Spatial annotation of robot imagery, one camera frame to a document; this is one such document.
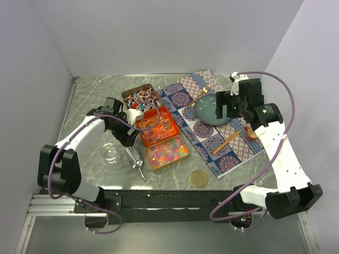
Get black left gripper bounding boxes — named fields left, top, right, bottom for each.
left=108, top=112, right=140, bottom=147

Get silver metal scoop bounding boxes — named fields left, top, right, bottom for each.
left=124, top=147, right=147, bottom=182

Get clear plastic jar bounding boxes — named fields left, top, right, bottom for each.
left=100, top=143, right=120, bottom=164

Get orange tin lollipop candies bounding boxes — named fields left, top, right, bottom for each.
left=136, top=106, right=180, bottom=147

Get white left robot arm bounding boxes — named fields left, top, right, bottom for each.
left=37, top=97, right=143, bottom=213

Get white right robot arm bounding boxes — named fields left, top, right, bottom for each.
left=210, top=79, right=323, bottom=221

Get gold tin colourful jelly candies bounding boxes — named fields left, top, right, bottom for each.
left=144, top=135, right=189, bottom=173

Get gold fork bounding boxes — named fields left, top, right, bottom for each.
left=187, top=85, right=210, bottom=107

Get teal round plate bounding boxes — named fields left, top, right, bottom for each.
left=194, top=94, right=230, bottom=126

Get gold knife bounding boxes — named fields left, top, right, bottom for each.
left=212, top=131, right=241, bottom=155

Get small copper cup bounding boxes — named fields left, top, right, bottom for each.
left=244, top=126, right=257, bottom=141

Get patterned blue placemat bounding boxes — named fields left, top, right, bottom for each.
left=158, top=69, right=264, bottom=178

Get gold round jar lid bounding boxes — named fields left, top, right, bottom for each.
left=189, top=169, right=208, bottom=187

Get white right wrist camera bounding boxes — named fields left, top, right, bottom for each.
left=229, top=71, right=248, bottom=96

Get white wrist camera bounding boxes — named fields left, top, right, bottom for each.
left=126, top=108, right=144, bottom=126
left=229, top=71, right=248, bottom=96

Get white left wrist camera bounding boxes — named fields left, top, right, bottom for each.
left=126, top=108, right=144, bottom=126

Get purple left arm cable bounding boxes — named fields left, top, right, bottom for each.
left=47, top=105, right=161, bottom=235

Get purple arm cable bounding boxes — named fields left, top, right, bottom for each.
left=209, top=70, right=295, bottom=230
left=47, top=105, right=161, bottom=235

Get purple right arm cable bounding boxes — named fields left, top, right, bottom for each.
left=209, top=70, right=295, bottom=230

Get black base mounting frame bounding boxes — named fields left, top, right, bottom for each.
left=73, top=188, right=265, bottom=230

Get aluminium rail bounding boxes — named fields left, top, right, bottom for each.
left=26, top=194, right=75, bottom=216

